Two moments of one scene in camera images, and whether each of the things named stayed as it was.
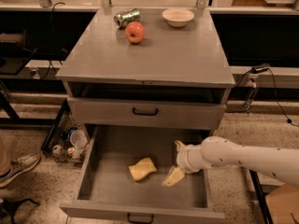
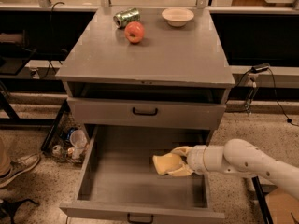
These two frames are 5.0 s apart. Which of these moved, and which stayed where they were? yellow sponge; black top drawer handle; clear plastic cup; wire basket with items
Moved: yellow sponge
Stayed: black top drawer handle; wire basket with items; clear plastic cup
